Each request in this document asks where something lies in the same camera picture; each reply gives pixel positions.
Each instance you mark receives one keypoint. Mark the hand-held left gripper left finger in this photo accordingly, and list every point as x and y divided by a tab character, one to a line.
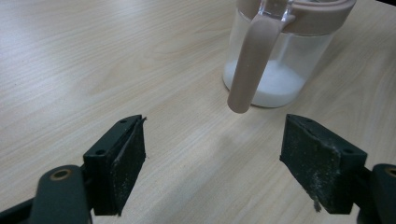
123	161

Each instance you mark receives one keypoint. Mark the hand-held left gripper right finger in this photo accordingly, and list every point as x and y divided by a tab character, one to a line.
322	161

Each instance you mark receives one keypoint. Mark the white granules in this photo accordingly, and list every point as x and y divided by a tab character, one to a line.
280	85

